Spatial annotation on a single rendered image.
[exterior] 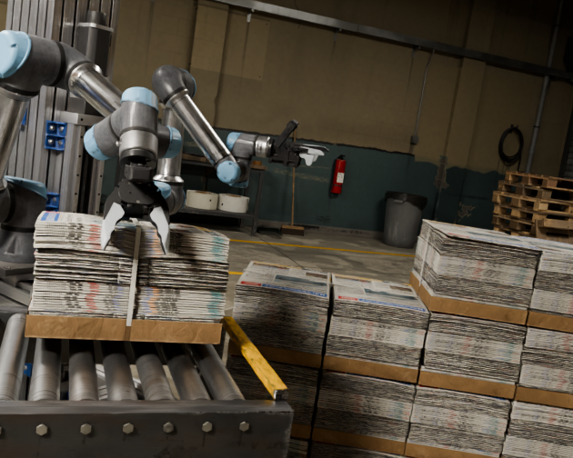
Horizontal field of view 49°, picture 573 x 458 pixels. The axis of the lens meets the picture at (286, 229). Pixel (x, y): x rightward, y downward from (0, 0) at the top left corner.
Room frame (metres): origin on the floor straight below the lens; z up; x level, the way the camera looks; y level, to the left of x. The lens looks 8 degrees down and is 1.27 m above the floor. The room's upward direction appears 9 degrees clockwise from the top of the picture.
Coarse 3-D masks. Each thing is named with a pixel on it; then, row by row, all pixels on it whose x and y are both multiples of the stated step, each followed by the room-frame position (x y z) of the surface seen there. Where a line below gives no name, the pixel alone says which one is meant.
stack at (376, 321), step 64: (256, 320) 1.82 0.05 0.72; (320, 320) 1.82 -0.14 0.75; (384, 320) 1.81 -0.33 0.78; (448, 320) 1.81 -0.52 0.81; (256, 384) 1.82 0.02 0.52; (320, 384) 1.83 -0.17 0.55; (384, 384) 1.81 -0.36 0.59; (512, 384) 1.80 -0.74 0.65; (320, 448) 1.81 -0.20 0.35; (448, 448) 1.81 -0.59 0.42; (512, 448) 1.80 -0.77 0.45
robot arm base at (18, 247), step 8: (0, 224) 1.75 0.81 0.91; (0, 232) 1.74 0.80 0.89; (8, 232) 1.72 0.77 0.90; (16, 232) 1.72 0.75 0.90; (24, 232) 1.73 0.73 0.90; (32, 232) 1.74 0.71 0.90; (0, 240) 1.72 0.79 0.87; (8, 240) 1.71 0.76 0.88; (16, 240) 1.72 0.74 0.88; (24, 240) 1.72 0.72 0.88; (32, 240) 1.74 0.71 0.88; (0, 248) 1.71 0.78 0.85; (8, 248) 1.71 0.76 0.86; (16, 248) 1.72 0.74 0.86; (24, 248) 1.72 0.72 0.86; (32, 248) 1.73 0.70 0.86; (0, 256) 1.70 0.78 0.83; (8, 256) 1.70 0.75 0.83; (16, 256) 1.70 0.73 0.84; (24, 256) 1.71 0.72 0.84; (32, 256) 1.73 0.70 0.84
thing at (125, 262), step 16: (128, 224) 1.30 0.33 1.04; (144, 224) 1.36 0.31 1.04; (128, 240) 1.20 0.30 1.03; (144, 240) 1.21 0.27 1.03; (128, 256) 1.20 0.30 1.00; (144, 256) 1.20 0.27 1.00; (128, 272) 1.19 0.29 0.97; (144, 272) 1.20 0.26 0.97; (128, 288) 1.20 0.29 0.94; (144, 288) 1.20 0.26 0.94; (144, 304) 1.20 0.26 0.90
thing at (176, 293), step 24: (192, 240) 1.24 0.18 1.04; (216, 240) 1.25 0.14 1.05; (168, 264) 1.22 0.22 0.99; (192, 264) 1.24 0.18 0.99; (216, 264) 1.25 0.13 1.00; (168, 288) 1.22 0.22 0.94; (192, 288) 1.23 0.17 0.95; (216, 288) 1.25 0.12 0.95; (168, 312) 1.22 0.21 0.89; (192, 312) 1.23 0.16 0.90; (216, 312) 1.25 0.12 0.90
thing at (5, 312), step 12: (0, 312) 1.34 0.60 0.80; (12, 312) 1.35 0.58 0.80; (24, 312) 1.36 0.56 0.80; (0, 324) 1.34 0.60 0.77; (0, 336) 1.34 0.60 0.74; (96, 348) 1.41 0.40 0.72; (156, 348) 1.46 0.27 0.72; (216, 348) 1.51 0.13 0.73; (96, 360) 1.41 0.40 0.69; (132, 360) 1.44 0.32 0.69; (192, 360) 1.49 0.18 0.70
